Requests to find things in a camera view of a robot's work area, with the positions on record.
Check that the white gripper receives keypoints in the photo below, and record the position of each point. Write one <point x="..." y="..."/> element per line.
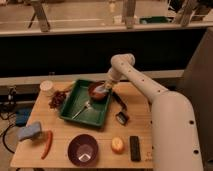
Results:
<point x="109" y="83"/>

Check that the red bowl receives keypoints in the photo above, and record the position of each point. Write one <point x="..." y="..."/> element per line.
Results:
<point x="93" y="95"/>

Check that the grey towel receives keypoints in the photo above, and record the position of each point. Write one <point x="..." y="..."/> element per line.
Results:
<point x="101" y="89"/>

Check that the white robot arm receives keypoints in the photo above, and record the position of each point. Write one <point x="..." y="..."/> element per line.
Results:
<point x="174" y="131"/>

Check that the purple bowl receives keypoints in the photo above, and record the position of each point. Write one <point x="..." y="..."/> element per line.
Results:
<point x="83" y="150"/>

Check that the green plastic tray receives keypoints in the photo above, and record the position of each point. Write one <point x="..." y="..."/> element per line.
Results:
<point x="94" y="115"/>

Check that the dark red grapes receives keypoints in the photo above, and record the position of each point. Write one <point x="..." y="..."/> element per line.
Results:
<point x="57" y="99"/>

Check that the orange fruit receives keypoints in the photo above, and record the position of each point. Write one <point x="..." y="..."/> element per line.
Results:
<point x="117" y="145"/>

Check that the white cup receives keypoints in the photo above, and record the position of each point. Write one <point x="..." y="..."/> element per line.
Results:
<point x="47" y="87"/>

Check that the black remote control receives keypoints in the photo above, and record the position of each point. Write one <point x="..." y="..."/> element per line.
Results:
<point x="135" y="149"/>

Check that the red chili pepper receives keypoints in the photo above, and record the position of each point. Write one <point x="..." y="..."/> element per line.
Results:
<point x="49" y="134"/>

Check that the blue box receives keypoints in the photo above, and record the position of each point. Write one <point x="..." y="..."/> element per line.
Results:
<point x="22" y="116"/>

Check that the blue sponge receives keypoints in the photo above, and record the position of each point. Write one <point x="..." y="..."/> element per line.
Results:
<point x="30" y="132"/>

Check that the black handled brush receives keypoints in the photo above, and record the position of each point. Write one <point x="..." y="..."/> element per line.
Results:
<point x="122" y="116"/>

